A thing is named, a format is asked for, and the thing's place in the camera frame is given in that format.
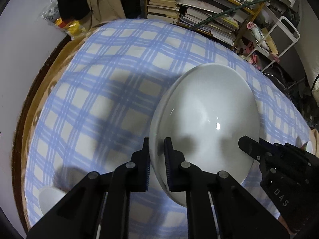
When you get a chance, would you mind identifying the plain white bowl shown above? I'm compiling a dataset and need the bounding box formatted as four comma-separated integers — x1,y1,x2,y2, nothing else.
149,63,260,206

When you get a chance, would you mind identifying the blue plaid tablecloth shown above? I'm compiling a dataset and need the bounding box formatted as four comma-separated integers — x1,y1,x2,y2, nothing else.
24,19,310,226

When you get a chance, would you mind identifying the small bowl red emblem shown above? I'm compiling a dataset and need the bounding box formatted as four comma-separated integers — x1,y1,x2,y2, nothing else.
38,187,66,215

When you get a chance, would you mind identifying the white utility cart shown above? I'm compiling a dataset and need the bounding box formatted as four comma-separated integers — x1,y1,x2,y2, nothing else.
245,16,300,72

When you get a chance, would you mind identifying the stack of books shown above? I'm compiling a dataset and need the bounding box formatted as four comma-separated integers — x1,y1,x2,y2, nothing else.
146,0,180,25

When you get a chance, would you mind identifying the red patterned bowl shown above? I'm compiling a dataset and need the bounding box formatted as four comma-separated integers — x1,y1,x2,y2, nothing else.
296,136,313,154

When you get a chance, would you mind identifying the green pole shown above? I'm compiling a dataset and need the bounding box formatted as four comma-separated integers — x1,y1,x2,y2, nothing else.
188,0,271,30

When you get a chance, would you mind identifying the yellow wooden shelf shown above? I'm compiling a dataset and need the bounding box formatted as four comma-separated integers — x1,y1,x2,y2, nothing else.
144,0,269,47

